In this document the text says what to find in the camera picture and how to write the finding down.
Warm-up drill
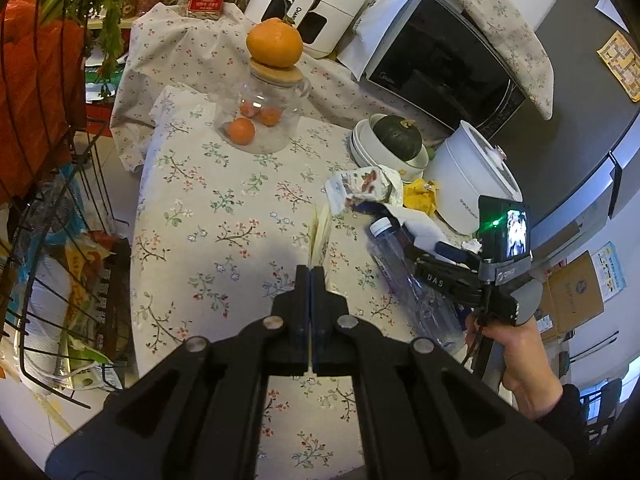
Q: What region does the person's right hand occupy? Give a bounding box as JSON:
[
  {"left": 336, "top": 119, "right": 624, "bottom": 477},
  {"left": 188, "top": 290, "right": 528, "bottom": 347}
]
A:
[{"left": 465, "top": 314, "right": 563, "bottom": 420}]

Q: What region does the floral tablecloth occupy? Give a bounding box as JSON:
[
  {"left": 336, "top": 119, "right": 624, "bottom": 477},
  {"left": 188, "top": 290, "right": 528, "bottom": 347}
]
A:
[{"left": 111, "top": 4, "right": 415, "bottom": 479}]

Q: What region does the glass jar with wooden lid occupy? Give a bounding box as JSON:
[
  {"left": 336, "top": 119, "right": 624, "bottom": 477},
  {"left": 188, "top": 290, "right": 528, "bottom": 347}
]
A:
[{"left": 214, "top": 58, "right": 310, "bottom": 154}]

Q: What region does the black wire rack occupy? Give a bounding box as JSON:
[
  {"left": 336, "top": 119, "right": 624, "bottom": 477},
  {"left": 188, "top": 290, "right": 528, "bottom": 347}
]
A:
[{"left": 1, "top": 0, "right": 131, "bottom": 401}]

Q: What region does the cream paper piece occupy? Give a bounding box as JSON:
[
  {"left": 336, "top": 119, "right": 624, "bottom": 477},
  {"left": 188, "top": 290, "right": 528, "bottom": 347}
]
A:
[{"left": 308, "top": 204, "right": 332, "bottom": 268}]

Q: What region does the grey refrigerator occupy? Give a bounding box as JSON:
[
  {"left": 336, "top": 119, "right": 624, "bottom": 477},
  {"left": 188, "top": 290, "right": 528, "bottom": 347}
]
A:
[{"left": 491, "top": 0, "right": 639, "bottom": 260}]

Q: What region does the cardboard box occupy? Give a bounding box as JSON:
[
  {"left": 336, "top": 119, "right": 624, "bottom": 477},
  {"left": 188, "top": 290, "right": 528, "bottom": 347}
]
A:
[{"left": 535, "top": 252, "right": 604, "bottom": 344}]

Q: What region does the large orange on jar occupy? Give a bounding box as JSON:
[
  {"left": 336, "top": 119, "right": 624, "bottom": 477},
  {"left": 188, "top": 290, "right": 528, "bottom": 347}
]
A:
[{"left": 246, "top": 18, "right": 304, "bottom": 68}]

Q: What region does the white electric cooking pot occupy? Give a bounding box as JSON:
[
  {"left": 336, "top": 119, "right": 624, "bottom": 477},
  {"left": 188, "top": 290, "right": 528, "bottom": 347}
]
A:
[{"left": 423, "top": 120, "right": 523, "bottom": 235}]

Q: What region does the floral cloth on microwave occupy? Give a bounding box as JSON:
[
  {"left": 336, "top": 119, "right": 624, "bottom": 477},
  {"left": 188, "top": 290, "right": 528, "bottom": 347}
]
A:
[{"left": 458, "top": 0, "right": 554, "bottom": 120}]

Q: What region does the yellow crumpled wrapper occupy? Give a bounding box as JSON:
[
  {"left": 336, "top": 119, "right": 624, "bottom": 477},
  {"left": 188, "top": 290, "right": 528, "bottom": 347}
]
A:
[{"left": 404, "top": 179, "right": 438, "bottom": 216}]

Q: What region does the crumpled nut snack package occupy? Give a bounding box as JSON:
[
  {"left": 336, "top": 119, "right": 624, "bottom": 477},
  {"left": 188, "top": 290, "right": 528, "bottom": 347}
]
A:
[{"left": 326, "top": 166, "right": 404, "bottom": 216}]

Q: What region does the black microwave oven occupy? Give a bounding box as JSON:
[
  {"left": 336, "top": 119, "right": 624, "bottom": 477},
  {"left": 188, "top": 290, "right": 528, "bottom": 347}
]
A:
[{"left": 337, "top": 0, "right": 525, "bottom": 139}]

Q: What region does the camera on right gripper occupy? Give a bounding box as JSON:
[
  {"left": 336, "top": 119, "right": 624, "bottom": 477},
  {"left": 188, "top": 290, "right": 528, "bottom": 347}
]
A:
[{"left": 477, "top": 195, "right": 530, "bottom": 263}]

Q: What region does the dark green pumpkin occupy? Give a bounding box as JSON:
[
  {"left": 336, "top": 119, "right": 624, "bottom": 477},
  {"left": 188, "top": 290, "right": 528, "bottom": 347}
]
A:
[{"left": 372, "top": 115, "right": 422, "bottom": 162}]

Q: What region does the white ceramic bowl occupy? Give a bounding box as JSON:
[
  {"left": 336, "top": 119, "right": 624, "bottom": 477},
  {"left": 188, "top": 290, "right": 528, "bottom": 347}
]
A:
[{"left": 350, "top": 114, "right": 430, "bottom": 183}]

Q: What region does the clear plastic water bottle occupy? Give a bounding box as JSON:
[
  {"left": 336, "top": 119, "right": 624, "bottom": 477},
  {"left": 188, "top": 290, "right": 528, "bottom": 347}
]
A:
[{"left": 369, "top": 217, "right": 464, "bottom": 356}]

